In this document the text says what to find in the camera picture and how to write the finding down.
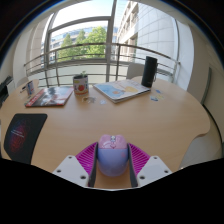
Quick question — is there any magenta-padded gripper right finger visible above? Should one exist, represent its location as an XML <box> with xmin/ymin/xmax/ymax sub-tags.
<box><xmin>127</xmin><ymin>142</ymin><xmax>173</xmax><ymax>189</ymax></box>

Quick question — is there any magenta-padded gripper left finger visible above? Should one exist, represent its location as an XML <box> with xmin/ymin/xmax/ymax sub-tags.
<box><xmin>52</xmin><ymin>142</ymin><xmax>99</xmax><ymax>188</ymax></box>

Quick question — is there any pink and lilac computer mouse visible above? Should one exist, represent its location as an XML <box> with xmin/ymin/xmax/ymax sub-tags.
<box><xmin>96</xmin><ymin>134</ymin><xmax>130</xmax><ymax>178</ymax></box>

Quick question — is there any black mouse pad, red-blue print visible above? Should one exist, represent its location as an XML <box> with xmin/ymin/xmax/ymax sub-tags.
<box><xmin>3</xmin><ymin>112</ymin><xmax>49</xmax><ymax>165</ymax></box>

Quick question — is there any red and blue magazine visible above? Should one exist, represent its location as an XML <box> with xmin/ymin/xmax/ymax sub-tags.
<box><xmin>24</xmin><ymin>86</ymin><xmax>75</xmax><ymax>108</ymax></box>

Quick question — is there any red and white tin can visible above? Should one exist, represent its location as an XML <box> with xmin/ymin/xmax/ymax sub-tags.
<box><xmin>72</xmin><ymin>73</ymin><xmax>90</xmax><ymax>96</ymax></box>

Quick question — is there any white and blue picture book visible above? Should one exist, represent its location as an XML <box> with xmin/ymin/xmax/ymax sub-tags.
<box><xmin>92</xmin><ymin>78</ymin><xmax>152</xmax><ymax>104</ymax></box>

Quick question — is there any printed white mug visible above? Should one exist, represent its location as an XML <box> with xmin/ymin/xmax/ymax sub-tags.
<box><xmin>26</xmin><ymin>80</ymin><xmax>36</xmax><ymax>98</ymax></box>

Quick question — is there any black cylindrical speaker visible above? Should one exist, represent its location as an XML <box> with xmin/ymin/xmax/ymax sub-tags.
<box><xmin>140</xmin><ymin>55</ymin><xmax>159</xmax><ymax>89</ymax></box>

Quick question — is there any white chair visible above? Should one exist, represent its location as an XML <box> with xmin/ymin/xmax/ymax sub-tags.
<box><xmin>15</xmin><ymin>76</ymin><xmax>30</xmax><ymax>88</ymax></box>
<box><xmin>125</xmin><ymin>62</ymin><xmax>146</xmax><ymax>81</ymax></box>

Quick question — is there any black and white printer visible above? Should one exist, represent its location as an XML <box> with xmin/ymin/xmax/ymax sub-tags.
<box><xmin>0</xmin><ymin>75</ymin><xmax>14</xmax><ymax>107</ymax></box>

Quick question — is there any grey metal balcony railing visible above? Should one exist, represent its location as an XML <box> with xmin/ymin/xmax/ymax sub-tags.
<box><xmin>23</xmin><ymin>42</ymin><xmax>182</xmax><ymax>88</ymax></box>

